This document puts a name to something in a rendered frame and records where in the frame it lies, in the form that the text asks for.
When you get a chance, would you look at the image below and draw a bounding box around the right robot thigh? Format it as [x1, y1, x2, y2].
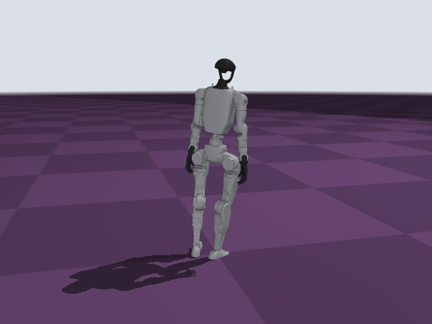
[215, 152, 240, 214]

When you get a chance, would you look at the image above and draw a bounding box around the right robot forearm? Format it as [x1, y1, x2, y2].
[236, 124, 248, 161]

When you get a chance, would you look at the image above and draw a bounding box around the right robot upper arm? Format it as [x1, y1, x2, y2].
[233, 92, 248, 134]

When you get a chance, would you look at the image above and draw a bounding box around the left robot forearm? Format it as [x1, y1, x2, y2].
[188, 121, 201, 152]

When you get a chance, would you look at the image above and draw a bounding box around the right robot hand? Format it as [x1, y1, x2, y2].
[237, 155, 248, 184]

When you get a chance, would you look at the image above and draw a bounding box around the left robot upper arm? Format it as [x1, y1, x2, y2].
[193, 88, 206, 127]

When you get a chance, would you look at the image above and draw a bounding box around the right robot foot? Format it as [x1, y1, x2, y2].
[208, 249, 229, 260]

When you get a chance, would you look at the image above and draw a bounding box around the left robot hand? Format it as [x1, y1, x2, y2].
[186, 146, 195, 173]

